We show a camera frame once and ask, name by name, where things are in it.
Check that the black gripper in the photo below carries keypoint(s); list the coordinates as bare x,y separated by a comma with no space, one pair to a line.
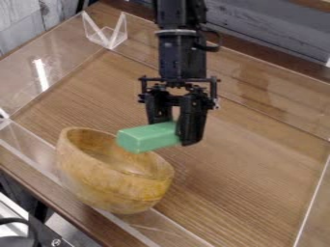
181,84

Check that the green rectangular block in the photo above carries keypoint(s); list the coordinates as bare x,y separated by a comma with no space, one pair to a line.
147,137

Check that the brown wooden bowl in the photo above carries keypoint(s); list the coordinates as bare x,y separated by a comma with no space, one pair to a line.
107,177

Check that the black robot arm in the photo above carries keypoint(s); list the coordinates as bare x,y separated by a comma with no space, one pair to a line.
180,14

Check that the clear acrylic tray wall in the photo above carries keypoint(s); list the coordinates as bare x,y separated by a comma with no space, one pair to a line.
234,191

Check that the clear acrylic corner bracket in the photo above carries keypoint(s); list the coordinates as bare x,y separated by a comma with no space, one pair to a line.
107,37

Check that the black metal table frame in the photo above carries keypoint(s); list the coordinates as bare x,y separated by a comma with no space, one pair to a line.
56,232

